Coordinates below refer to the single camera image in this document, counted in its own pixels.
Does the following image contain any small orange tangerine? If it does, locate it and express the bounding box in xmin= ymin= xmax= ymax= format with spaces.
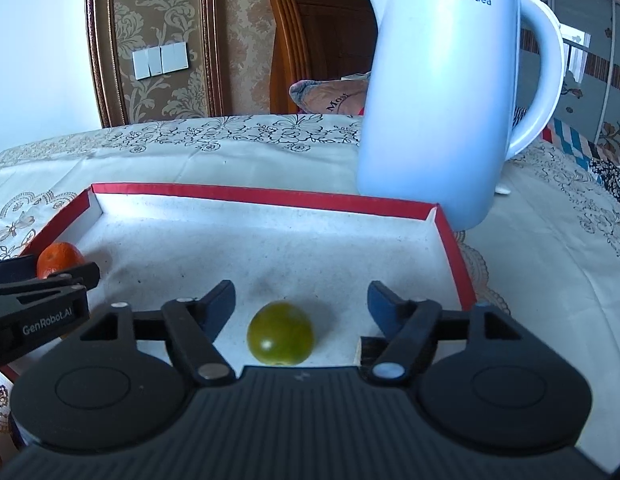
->
xmin=37 ymin=242 xmax=86 ymax=278

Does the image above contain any green tomato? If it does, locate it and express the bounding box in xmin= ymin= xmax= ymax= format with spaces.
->
xmin=246 ymin=301 xmax=315 ymax=366

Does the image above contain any dark sugarcane piece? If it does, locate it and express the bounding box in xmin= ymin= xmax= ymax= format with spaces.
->
xmin=355 ymin=336 xmax=388 ymax=368

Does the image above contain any red shallow box tray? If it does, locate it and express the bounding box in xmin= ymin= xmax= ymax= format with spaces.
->
xmin=25 ymin=183 xmax=476 ymax=368

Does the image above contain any floral lace tablecloth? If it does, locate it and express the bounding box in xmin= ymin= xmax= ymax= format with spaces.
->
xmin=0 ymin=115 xmax=620 ymax=469

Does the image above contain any patterned pillow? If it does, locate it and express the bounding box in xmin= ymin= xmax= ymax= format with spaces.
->
xmin=288 ymin=73 xmax=371 ymax=116

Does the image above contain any white electric kettle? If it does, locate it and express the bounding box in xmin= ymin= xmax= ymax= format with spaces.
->
xmin=357 ymin=0 xmax=564 ymax=231

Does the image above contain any striped colourful bedding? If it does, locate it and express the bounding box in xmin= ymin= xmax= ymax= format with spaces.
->
xmin=504 ymin=119 xmax=620 ymax=203

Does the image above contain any sliding glass wardrobe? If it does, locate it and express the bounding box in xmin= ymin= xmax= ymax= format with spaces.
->
xmin=542 ymin=0 xmax=620 ymax=156

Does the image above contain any white wall switch panel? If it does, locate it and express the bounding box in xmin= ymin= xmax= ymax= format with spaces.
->
xmin=132 ymin=42 xmax=189 ymax=80

